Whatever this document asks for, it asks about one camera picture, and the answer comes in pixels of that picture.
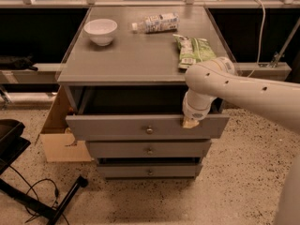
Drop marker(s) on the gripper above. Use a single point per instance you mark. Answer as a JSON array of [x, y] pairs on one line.
[[194, 112]]

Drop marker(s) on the grey top drawer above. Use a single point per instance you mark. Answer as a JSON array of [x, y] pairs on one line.
[[136, 113]]

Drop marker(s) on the grey drawer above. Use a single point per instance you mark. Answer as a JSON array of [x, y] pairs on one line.
[[136, 113], [149, 171], [161, 149]]

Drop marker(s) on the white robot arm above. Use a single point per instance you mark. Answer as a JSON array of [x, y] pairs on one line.
[[276, 101]]

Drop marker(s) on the grey drawer cabinet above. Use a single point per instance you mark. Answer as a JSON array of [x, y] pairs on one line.
[[131, 60]]

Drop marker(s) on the grey bottom drawer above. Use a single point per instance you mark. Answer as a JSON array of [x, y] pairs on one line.
[[149, 171]]

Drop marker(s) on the grey middle drawer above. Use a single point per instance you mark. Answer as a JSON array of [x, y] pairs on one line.
[[161, 149]]

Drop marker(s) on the green snack bag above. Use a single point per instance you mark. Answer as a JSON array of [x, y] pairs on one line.
[[193, 50]]

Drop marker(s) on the clear plastic water bottle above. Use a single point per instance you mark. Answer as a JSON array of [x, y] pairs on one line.
[[157, 23]]

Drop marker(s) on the white ceramic bowl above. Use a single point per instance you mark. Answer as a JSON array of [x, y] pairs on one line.
[[101, 31]]

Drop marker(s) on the cardboard box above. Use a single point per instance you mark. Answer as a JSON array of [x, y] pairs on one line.
[[58, 141]]

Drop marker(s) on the black tray on stand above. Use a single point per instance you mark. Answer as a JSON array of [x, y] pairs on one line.
[[12, 144]]

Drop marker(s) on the black bag on ledge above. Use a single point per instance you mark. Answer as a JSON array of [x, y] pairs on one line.
[[17, 63]]

